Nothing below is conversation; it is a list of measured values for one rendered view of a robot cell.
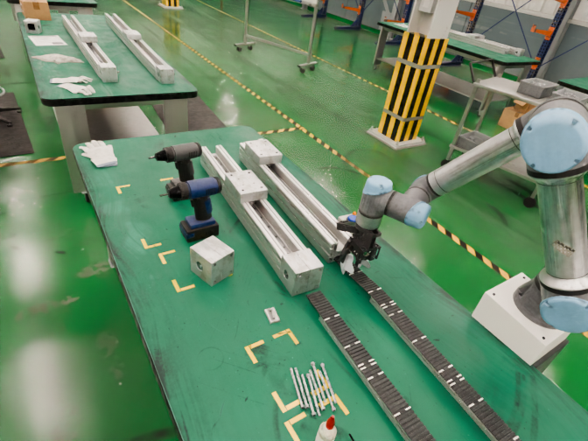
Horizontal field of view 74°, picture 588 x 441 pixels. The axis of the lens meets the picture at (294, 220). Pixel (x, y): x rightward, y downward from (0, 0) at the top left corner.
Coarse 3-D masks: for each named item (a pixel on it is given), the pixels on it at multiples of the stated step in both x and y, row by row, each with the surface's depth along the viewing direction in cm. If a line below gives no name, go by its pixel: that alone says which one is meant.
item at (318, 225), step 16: (240, 144) 184; (256, 176) 173; (272, 176) 162; (288, 176) 163; (272, 192) 162; (288, 192) 153; (304, 192) 154; (288, 208) 153; (304, 208) 145; (320, 208) 146; (304, 224) 143; (320, 224) 138; (320, 240) 135; (336, 240) 136
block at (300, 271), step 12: (300, 252) 122; (288, 264) 117; (300, 264) 118; (312, 264) 118; (288, 276) 119; (300, 276) 116; (312, 276) 119; (288, 288) 121; (300, 288) 119; (312, 288) 123
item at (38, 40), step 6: (402, 24) 667; (30, 36) 314; (36, 36) 317; (42, 36) 319; (48, 36) 321; (54, 36) 323; (36, 42) 303; (42, 42) 305; (48, 42) 307; (54, 42) 309; (60, 42) 311
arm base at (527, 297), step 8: (536, 280) 110; (520, 288) 116; (528, 288) 113; (536, 288) 109; (520, 296) 114; (528, 296) 111; (536, 296) 109; (520, 304) 113; (528, 304) 110; (536, 304) 109; (528, 312) 110; (536, 312) 109; (536, 320) 110; (552, 328) 109
